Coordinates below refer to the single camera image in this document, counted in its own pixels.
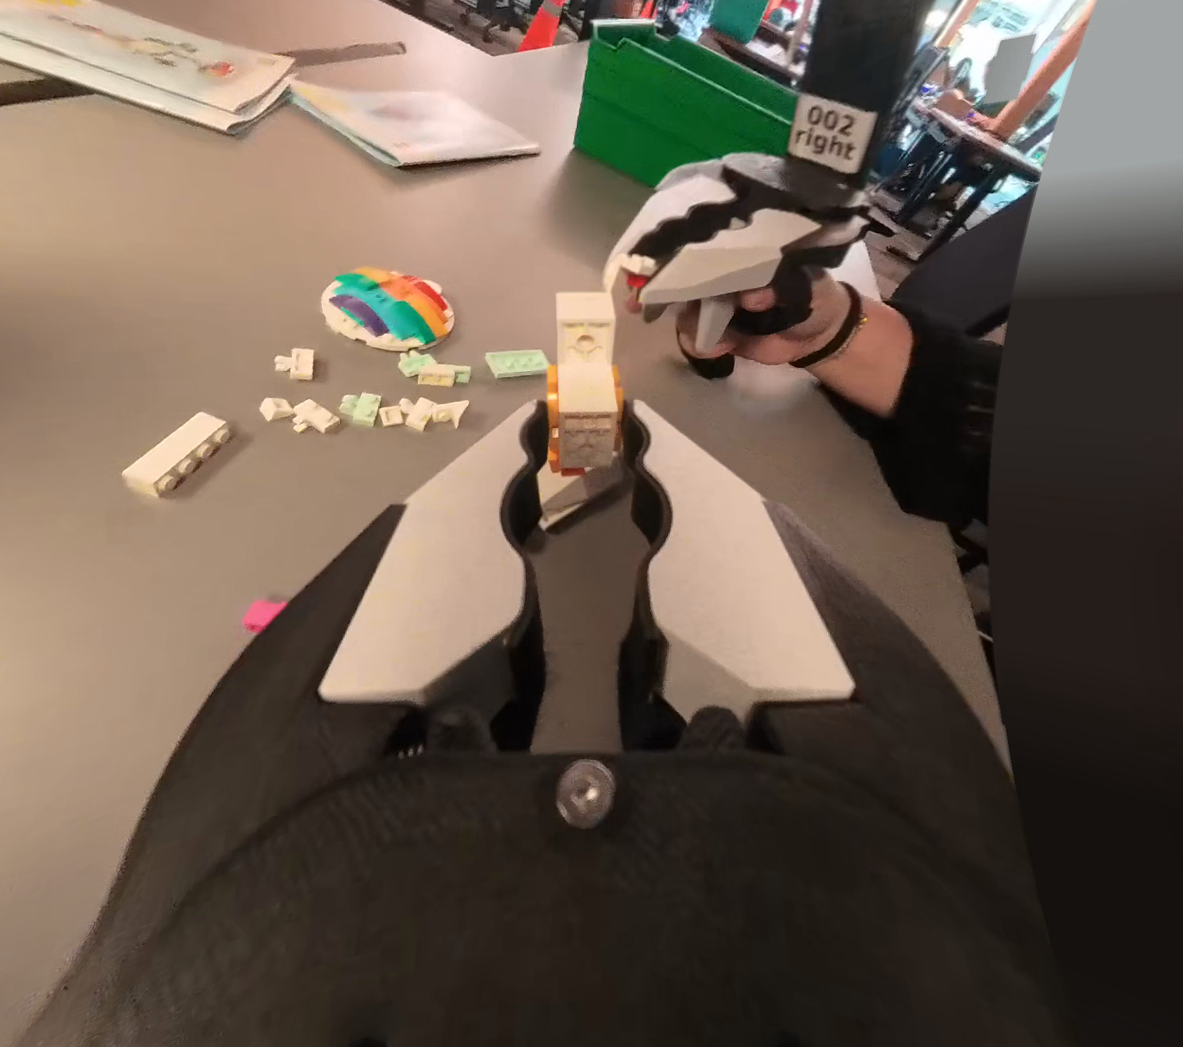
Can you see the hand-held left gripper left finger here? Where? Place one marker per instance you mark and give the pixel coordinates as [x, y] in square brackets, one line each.
[434, 594]

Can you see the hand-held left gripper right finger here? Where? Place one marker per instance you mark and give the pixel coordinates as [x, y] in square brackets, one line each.
[730, 594]

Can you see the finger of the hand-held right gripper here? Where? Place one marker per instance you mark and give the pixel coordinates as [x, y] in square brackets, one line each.
[680, 201]
[740, 257]

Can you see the small red lego piece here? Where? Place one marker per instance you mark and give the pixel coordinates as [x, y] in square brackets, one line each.
[637, 278]

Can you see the white and orange lego figure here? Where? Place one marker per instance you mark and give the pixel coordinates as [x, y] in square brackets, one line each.
[585, 405]

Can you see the person's right forearm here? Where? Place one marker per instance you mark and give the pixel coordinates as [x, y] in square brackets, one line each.
[915, 409]

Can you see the pink lego piece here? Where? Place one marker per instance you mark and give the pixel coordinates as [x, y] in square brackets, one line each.
[264, 615]

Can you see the scatter of small lego pieces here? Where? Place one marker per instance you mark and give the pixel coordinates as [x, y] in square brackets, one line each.
[361, 408]

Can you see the round rainbow lego plate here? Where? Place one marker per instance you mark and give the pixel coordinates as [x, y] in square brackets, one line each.
[389, 307]

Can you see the long white lego brick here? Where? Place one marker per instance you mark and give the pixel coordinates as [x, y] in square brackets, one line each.
[176, 456]

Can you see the thick lego instruction booklet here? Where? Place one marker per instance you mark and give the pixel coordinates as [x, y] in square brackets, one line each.
[139, 58]

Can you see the person's right hand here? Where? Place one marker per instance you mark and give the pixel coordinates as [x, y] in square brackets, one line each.
[814, 327]

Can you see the large green plastic bin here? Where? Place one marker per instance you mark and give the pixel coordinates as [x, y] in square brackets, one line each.
[675, 104]

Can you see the small green bin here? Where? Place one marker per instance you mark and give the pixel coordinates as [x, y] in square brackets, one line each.
[740, 8]

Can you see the black wrist band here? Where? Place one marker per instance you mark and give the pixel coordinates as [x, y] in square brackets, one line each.
[846, 336]

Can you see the orange traffic cone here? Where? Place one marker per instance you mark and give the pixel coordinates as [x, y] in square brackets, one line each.
[548, 12]

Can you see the thin pale blue booklet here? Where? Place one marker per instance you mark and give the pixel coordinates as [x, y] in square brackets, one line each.
[412, 122]

